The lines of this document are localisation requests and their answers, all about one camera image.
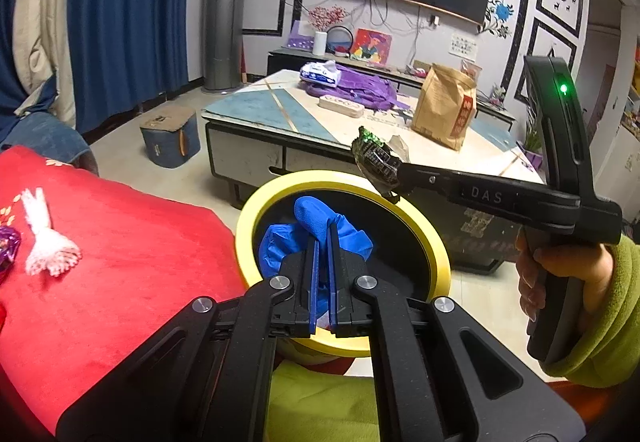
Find cream curtain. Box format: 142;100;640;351
10;0;81;127

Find person's right hand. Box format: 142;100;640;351
516;228;618;338

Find blue rubber glove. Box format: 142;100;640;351
257;196;375;317

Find purple candy wrapper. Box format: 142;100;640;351
0;226;22;273

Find silver tower air conditioner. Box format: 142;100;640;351
202;0;251;92

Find twisted white foam net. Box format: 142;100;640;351
20;188;82;277

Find purple box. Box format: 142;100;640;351
289;19;316;50

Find white wall note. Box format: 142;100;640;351
449;32;477;56

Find purple bag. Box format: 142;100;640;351
306;64;413;111

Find grey blue bed sheet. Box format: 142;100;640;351
0;112;93;173

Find yellow rimmed black bin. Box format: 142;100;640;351
234;170;452;358

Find person's right forearm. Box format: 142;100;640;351
542;234;640;390

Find person's green garment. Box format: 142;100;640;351
264;361;381;442

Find brown paper bag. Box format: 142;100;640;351
411;63;478;151

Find dark snack wrapper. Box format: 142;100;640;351
350;126;411;197

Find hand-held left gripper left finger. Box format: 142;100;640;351
55;237;321;442

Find red floral blanket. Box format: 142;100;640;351
0;145;281;438

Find green potted plant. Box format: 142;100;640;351
520;122;544;173

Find blue storage stool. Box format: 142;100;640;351
139;106;202;170

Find marble top coffee table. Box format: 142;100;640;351
201;68;546;273

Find round ring ornament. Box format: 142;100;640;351
327;26;356;58

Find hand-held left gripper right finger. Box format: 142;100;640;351
327;221;587;442

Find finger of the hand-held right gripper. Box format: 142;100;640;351
387;163;453;201

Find colourful painting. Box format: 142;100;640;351
350;28;392;62

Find beige power strip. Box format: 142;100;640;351
318;94;365;119

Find narrow blue curtain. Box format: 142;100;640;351
67;0;196;135

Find white blue tissue pack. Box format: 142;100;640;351
299;62;342;86

